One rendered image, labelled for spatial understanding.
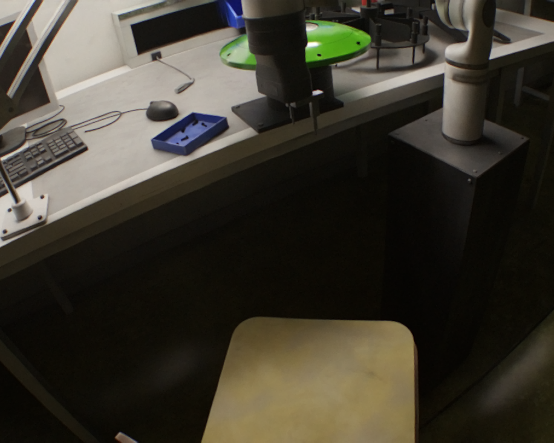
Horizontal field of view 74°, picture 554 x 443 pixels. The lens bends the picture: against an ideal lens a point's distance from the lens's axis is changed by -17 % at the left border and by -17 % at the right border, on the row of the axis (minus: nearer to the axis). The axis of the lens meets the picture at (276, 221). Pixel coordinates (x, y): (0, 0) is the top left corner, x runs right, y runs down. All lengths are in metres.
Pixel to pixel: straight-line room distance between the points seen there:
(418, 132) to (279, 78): 0.49
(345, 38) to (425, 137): 0.28
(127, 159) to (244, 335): 0.42
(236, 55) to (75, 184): 0.40
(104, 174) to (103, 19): 0.91
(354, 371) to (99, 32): 1.41
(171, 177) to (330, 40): 0.39
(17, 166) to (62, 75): 0.71
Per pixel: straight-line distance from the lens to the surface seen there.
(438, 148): 0.91
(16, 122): 1.24
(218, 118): 0.91
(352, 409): 0.75
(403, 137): 0.94
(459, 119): 0.91
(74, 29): 1.67
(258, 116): 0.90
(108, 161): 0.92
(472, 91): 0.89
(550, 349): 1.71
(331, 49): 0.80
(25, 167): 1.02
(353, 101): 0.96
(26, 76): 0.78
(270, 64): 0.55
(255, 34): 0.53
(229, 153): 0.83
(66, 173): 0.94
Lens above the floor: 1.29
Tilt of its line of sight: 38 degrees down
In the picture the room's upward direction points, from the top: 9 degrees counter-clockwise
